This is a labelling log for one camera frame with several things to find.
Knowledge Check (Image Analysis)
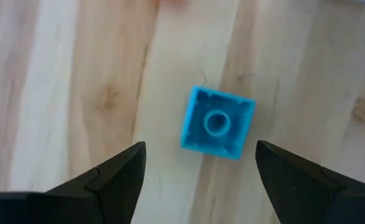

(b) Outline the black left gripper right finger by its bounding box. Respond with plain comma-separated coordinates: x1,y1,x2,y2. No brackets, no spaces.
255,139,365,224

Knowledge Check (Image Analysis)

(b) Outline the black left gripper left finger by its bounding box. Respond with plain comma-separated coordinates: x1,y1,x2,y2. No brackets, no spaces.
0,141,148,224

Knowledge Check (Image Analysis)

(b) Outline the small teal brick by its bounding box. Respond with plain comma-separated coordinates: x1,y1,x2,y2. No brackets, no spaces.
179,85,257,161

